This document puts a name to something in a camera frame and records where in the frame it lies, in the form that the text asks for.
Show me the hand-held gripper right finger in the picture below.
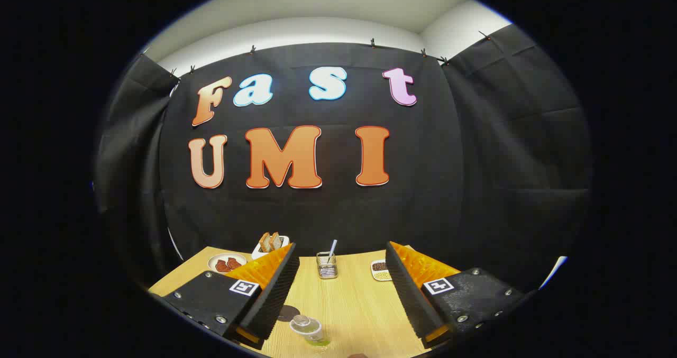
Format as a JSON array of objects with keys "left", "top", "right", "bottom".
[{"left": 385, "top": 241, "right": 529, "bottom": 348}]

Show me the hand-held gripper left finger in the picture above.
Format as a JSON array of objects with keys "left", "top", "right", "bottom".
[{"left": 150, "top": 243, "right": 300, "bottom": 351}]

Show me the clear plastic juice bottle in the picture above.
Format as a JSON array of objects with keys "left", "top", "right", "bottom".
[{"left": 290, "top": 315, "right": 331, "bottom": 348}]

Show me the small dish of beans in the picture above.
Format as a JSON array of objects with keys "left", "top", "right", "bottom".
[{"left": 371, "top": 260, "right": 394, "bottom": 282}]

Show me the wooden table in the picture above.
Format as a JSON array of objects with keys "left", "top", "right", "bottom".
[{"left": 148, "top": 246, "right": 461, "bottom": 358}]

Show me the white round plate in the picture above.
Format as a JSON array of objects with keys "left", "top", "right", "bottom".
[{"left": 207, "top": 253, "right": 248, "bottom": 274}]

